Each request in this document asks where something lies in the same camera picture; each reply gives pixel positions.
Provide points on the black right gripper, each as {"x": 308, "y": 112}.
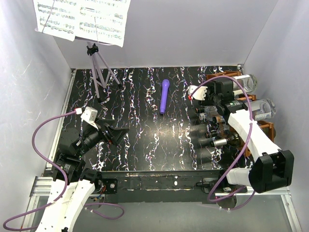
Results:
{"x": 210, "y": 86}

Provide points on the brown wooden wine rack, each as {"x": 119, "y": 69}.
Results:
{"x": 259, "y": 142}

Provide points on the clear plastic bottle blue label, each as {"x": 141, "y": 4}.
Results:
{"x": 263, "y": 109}

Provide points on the dark bottle brown label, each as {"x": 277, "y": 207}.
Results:
{"x": 211, "y": 134}

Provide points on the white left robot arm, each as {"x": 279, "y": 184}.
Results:
{"x": 73, "y": 183}

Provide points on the lilac music stand tripod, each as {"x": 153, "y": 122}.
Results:
{"x": 98, "y": 79}

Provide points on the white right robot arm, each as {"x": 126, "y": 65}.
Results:
{"x": 273, "y": 167}

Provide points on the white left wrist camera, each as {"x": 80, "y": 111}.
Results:
{"x": 89, "y": 115}

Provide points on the white sheet music pages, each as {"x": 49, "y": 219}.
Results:
{"x": 102, "y": 21}

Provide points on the purple toy microphone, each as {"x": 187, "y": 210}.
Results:
{"x": 164, "y": 95}

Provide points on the dark wine bottle silver cap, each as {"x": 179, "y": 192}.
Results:
{"x": 233, "y": 141}

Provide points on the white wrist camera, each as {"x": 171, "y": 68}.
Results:
{"x": 89, "y": 115}
{"x": 199, "y": 94}

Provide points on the clear glass bottle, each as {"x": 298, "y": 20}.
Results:
{"x": 248, "y": 82}

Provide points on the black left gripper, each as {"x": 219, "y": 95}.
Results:
{"x": 116, "y": 135}

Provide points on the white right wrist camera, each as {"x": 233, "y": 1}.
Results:
{"x": 199, "y": 94}

